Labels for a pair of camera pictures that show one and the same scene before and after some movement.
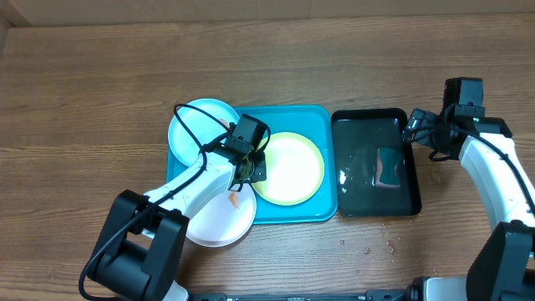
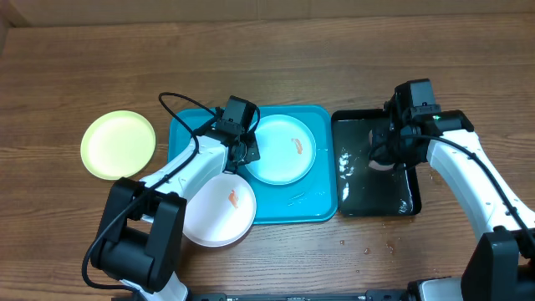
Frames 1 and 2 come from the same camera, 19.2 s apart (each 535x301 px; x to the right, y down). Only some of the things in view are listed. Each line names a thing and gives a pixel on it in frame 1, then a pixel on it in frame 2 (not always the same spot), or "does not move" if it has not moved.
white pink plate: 221,219 does not move
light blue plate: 205,128 -> 287,148
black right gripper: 428,123 -> 384,154
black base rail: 369,295 does not move
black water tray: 374,168 does not move
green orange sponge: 388,167 -> 378,165
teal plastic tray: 316,123 does not move
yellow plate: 295,170 -> 117,144
